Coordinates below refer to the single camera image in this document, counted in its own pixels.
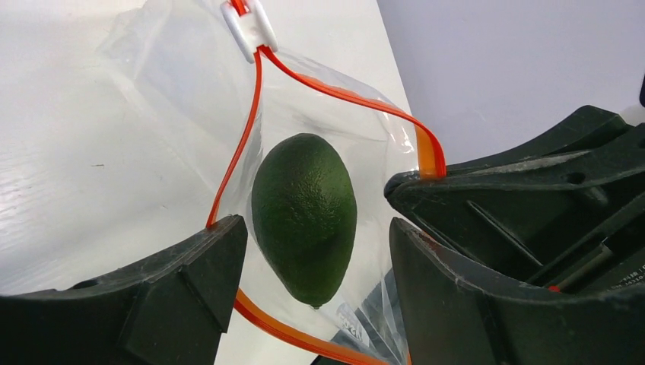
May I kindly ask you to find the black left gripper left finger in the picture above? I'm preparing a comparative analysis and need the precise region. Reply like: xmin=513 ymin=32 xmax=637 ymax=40
xmin=1 ymin=215 xmax=248 ymax=364

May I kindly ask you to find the green toy avocado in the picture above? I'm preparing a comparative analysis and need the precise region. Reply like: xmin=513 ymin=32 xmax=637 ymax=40
xmin=251 ymin=133 xmax=357 ymax=308

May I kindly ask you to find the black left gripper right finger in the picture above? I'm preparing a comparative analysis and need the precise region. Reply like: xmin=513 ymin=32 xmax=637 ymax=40
xmin=389 ymin=217 xmax=644 ymax=364

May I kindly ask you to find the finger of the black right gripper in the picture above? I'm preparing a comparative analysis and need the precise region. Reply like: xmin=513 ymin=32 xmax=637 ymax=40
xmin=384 ymin=106 xmax=644 ymax=294

